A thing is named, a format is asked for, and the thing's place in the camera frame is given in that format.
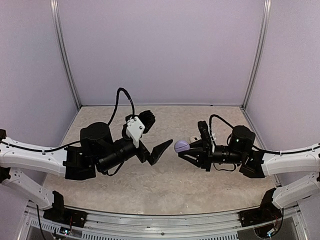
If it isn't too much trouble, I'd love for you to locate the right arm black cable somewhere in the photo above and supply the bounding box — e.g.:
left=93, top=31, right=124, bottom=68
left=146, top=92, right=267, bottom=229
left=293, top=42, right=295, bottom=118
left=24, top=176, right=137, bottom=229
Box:
left=209, top=114, right=320, bottom=172

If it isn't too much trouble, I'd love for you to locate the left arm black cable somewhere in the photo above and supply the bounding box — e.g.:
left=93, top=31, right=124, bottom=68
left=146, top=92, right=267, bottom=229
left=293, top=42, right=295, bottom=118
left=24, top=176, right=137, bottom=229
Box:
left=0, top=87, right=137, bottom=176

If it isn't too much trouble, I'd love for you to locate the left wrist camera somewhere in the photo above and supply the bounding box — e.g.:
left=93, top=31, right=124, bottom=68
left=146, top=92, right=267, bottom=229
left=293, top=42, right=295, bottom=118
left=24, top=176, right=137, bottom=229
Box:
left=121, top=110, right=156, bottom=148

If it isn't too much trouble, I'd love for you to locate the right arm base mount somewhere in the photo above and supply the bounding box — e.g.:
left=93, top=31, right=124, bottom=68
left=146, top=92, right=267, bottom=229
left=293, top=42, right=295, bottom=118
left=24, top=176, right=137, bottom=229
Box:
left=238, top=188, right=283, bottom=227

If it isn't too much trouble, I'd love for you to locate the front aluminium rail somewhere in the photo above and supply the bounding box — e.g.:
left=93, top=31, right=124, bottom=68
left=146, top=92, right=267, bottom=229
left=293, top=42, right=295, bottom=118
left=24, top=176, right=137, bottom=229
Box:
left=14, top=203, right=310, bottom=240

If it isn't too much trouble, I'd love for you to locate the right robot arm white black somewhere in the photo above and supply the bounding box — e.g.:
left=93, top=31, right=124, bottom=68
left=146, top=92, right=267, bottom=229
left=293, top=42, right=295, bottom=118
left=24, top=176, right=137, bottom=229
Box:
left=174, top=121, right=320, bottom=222

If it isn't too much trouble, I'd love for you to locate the aluminium frame post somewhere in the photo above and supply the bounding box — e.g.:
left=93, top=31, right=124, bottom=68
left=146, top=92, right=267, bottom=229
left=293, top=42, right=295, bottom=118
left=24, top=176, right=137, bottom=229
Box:
left=241, top=0, right=272, bottom=112
left=50, top=0, right=82, bottom=111

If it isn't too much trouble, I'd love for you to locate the purple round charging case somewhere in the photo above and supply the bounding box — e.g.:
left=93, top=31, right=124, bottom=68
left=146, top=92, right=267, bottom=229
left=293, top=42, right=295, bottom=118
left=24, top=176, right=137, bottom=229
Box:
left=174, top=140, right=190, bottom=153

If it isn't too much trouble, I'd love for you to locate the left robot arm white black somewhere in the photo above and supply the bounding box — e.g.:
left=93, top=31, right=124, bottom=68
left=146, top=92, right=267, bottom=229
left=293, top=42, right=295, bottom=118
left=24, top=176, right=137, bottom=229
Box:
left=0, top=122, right=173, bottom=223

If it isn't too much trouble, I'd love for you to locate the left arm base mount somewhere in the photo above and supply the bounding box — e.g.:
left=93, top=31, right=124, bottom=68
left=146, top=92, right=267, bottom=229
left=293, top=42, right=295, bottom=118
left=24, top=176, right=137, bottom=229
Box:
left=43, top=190, right=88, bottom=228

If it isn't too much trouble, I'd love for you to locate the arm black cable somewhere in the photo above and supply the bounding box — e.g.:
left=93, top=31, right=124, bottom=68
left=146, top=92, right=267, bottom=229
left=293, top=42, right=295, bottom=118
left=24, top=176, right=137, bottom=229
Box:
left=0, top=87, right=137, bottom=176
left=209, top=114, right=320, bottom=172

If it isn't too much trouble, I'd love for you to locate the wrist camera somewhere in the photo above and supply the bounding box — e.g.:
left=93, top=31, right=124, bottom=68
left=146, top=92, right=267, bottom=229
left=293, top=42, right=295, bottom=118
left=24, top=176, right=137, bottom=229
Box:
left=197, top=120, right=216, bottom=146
left=121, top=110, right=156, bottom=148

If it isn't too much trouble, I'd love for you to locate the left aluminium frame post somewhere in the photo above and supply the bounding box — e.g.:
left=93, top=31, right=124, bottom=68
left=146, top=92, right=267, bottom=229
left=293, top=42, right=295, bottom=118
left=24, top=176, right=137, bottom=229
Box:
left=50, top=0, right=82, bottom=111

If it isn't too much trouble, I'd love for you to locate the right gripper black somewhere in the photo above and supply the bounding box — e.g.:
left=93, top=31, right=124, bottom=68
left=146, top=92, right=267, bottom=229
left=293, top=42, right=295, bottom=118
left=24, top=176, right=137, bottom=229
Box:
left=178, top=138, right=245, bottom=172

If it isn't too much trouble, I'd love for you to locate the right aluminium frame post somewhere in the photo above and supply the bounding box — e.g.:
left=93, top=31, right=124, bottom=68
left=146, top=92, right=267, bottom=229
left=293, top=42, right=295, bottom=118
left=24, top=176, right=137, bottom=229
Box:
left=241, top=0, right=272, bottom=112

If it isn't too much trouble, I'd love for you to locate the cream earbud charging case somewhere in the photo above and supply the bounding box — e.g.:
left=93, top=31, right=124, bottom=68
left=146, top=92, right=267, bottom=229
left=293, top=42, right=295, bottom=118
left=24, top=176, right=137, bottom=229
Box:
left=189, top=136, right=201, bottom=143

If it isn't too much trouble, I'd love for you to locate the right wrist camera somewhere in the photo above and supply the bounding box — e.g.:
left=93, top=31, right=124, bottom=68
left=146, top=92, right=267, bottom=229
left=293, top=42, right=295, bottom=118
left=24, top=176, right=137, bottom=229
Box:
left=197, top=120, right=216, bottom=146

